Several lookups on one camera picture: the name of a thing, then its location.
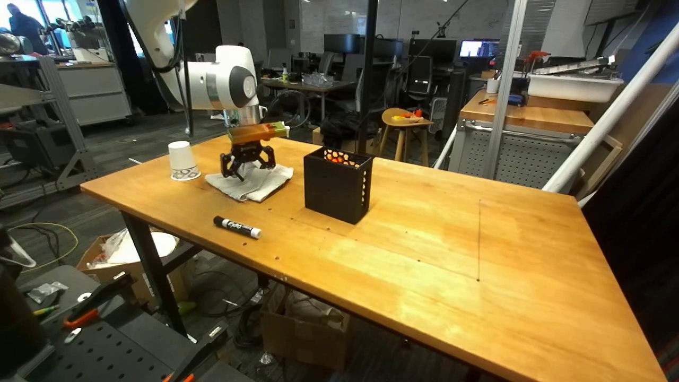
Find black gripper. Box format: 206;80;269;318
218;137;278;183

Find white towel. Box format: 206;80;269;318
204;160;297;206

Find black perforated basket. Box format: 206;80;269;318
301;145;375;224

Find black marker with white label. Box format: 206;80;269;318
211;215;265;242

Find white paper cup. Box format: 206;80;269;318
165;137;204;184

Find background desk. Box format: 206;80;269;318
259;73;358;132

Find black table leg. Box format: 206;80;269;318
119;210;206;336

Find black vertical pole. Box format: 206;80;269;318
356;0;381;156

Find cardboard box with plastic bag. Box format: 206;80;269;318
74;224;194;308

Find round wooden stool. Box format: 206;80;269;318
377;107;435;164

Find orange yellow blocks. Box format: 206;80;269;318
391;108;427;124

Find white filing cabinet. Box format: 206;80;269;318
52;61;134;127

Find brown cardboard box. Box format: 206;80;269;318
259;287;353;371

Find black office chair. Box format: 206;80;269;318
402;52;438;110

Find black perforated board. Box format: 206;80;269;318
24;301;228;382

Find lit computer monitor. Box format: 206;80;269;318
455;38;501;61

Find person in blue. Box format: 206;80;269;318
5;3;48;55

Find red topped tool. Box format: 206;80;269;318
522;49;554;75

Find white tray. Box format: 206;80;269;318
525;67;628;107

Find tan wrist camera box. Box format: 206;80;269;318
226;119;292;148

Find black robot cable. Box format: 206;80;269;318
124;0;196;141

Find grey metal shelf frame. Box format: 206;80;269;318
0;52;98;210

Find green cable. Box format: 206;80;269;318
3;220;82;269

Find orange handled clamp tool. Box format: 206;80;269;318
58;269;135;330

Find white metal frame post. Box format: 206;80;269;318
485;0;531;180

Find white diagonal frame beam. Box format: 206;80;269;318
541;22;679;197

